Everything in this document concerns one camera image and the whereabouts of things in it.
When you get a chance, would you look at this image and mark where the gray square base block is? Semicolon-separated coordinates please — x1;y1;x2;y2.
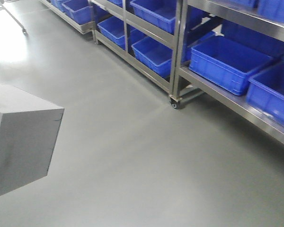
0;84;64;196

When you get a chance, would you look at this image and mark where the blue bin on rack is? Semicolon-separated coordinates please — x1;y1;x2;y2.
97;15;147;50
131;30;216;79

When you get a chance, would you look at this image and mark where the blue target bin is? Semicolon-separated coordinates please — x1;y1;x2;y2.
189;36;273;96

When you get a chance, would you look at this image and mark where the stainless steel rack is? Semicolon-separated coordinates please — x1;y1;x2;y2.
43;0;284;144

